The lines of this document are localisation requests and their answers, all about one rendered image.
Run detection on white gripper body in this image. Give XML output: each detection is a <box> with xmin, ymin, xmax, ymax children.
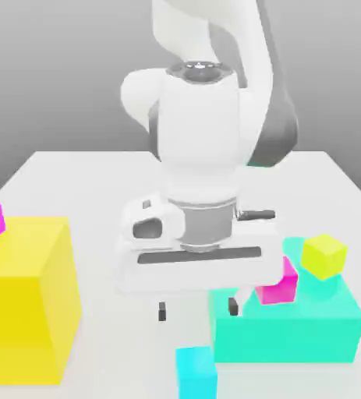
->
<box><xmin>115</xmin><ymin>231</ymin><xmax>285</xmax><ymax>295</ymax></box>

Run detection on small magenta cube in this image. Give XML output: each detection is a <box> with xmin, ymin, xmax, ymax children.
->
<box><xmin>254</xmin><ymin>255</ymin><xmax>299</xmax><ymax>305</ymax></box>

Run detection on small cyan cube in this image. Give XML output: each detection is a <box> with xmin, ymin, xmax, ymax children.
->
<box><xmin>175</xmin><ymin>344</ymin><xmax>218</xmax><ymax>399</ymax></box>

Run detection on small yellow-green cube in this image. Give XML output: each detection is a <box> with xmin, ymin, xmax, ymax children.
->
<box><xmin>300</xmin><ymin>233</ymin><xmax>349</xmax><ymax>281</ymax></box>

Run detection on large turquoise box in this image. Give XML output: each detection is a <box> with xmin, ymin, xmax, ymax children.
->
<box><xmin>208</xmin><ymin>236</ymin><xmax>361</xmax><ymax>365</ymax></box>

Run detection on large yellow box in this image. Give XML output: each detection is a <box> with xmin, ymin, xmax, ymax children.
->
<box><xmin>0</xmin><ymin>216</ymin><xmax>82</xmax><ymax>387</ymax></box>

